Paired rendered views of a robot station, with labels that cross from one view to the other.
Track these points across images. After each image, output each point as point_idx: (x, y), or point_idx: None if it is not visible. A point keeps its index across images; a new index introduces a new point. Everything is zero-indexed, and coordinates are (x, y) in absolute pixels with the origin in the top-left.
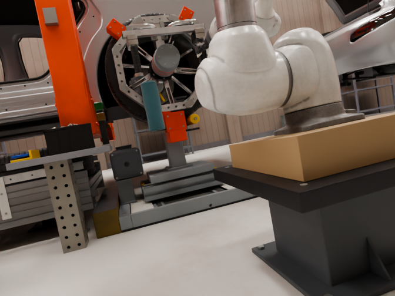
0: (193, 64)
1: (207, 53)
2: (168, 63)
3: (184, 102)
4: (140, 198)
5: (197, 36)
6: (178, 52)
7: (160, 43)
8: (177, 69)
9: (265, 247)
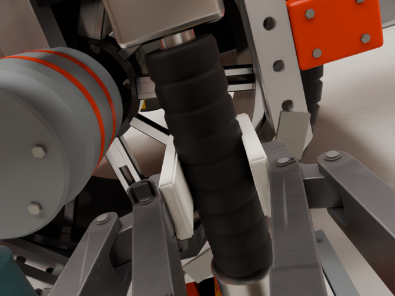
0: (232, 18)
1: (260, 200)
2: (2, 212)
3: (182, 263)
4: None
5: (126, 33)
6: (46, 133)
7: (5, 5)
8: (149, 84)
9: None
